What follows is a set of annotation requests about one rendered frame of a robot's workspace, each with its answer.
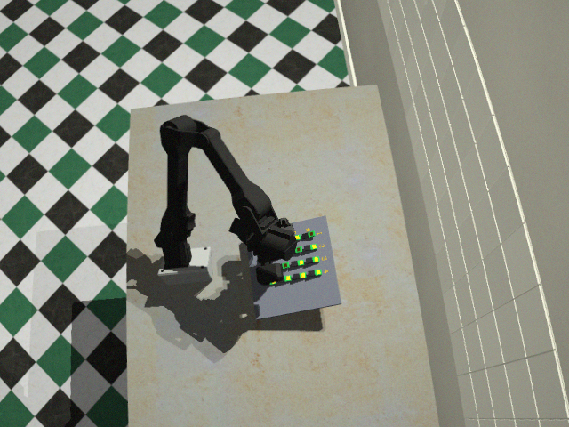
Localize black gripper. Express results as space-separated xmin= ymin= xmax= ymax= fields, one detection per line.
xmin=247 ymin=215 xmax=284 ymax=285

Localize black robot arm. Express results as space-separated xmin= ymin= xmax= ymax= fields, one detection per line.
xmin=154 ymin=115 xmax=297 ymax=269

